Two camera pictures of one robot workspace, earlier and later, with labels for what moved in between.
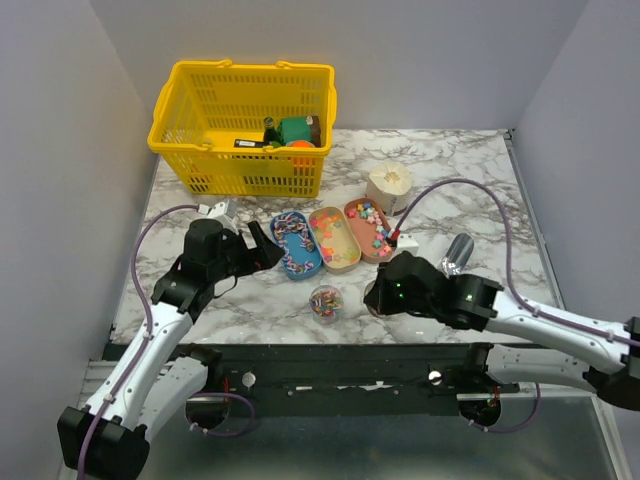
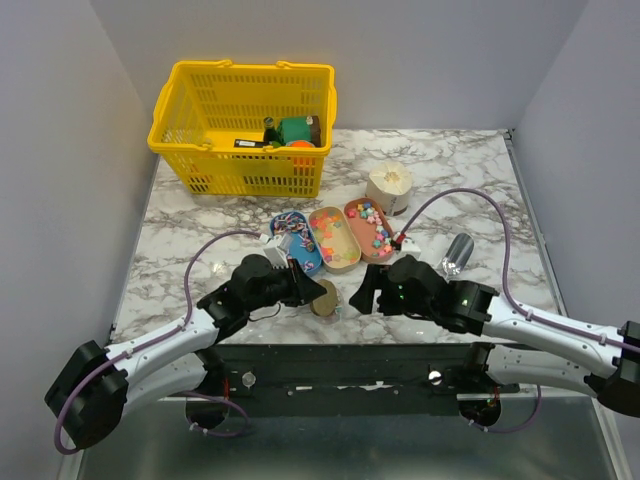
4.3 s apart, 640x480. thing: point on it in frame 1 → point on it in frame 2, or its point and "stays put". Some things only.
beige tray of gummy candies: (336, 238) stays put
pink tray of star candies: (369, 225) stays put
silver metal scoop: (457, 254) stays put
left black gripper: (270, 252) → (301, 289)
